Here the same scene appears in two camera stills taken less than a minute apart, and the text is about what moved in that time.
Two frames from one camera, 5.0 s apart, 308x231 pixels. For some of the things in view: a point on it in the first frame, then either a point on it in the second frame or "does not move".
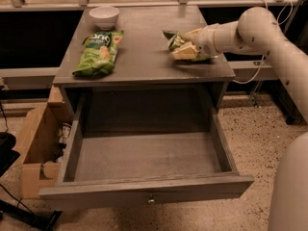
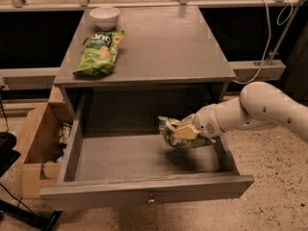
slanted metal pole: [254, 103] does not move
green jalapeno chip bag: [175, 38] to [167, 127]
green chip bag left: [99, 52] does not move
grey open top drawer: [126, 146] does not move
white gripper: [205, 42] to [206, 120]
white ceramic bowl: [105, 17] does not move
